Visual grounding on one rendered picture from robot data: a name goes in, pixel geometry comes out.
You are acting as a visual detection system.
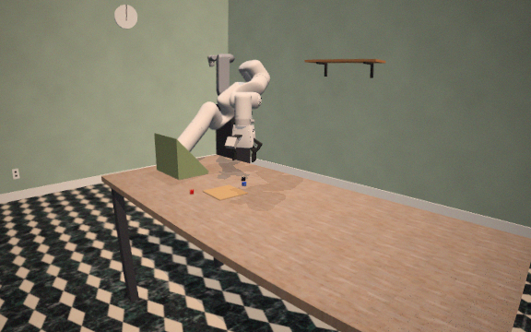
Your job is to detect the orange flat mat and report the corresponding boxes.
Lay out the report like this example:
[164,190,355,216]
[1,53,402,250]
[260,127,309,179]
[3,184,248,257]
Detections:
[203,185,248,200]

